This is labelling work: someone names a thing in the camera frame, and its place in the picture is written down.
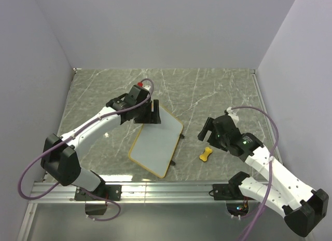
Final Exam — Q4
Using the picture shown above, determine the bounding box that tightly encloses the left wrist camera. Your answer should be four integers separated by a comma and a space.
143, 85, 151, 92

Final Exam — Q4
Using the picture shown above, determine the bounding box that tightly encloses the yellow bone-shaped eraser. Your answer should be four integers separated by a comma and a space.
199, 146, 213, 162

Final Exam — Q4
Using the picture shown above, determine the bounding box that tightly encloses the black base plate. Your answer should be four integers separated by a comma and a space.
74, 184, 122, 201
208, 183, 246, 200

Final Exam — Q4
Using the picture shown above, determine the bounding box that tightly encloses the aluminium mounting rail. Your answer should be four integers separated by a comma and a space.
28, 181, 227, 204

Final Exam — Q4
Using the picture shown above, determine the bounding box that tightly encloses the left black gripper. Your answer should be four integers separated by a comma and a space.
134, 99, 161, 124

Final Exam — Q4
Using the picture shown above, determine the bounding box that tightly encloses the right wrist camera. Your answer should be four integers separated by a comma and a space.
225, 107, 239, 124

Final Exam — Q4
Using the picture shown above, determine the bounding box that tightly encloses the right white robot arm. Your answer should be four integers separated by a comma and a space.
198, 115, 329, 237

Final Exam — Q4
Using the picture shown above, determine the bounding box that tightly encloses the yellow framed whiteboard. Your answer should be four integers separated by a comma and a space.
129, 105, 184, 178

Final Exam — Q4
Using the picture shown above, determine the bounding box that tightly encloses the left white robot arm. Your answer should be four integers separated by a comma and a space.
40, 85, 161, 200

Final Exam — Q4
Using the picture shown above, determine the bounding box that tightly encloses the metal wire whiteboard stand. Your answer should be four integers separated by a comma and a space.
169, 133, 185, 166

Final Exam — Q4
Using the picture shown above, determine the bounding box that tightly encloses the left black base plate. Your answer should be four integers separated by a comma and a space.
74, 184, 122, 201

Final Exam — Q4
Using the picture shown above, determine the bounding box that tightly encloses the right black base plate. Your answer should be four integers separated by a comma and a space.
208, 183, 246, 200

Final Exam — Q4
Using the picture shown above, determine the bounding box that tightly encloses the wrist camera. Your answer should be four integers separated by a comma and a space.
225, 107, 239, 124
143, 85, 151, 92

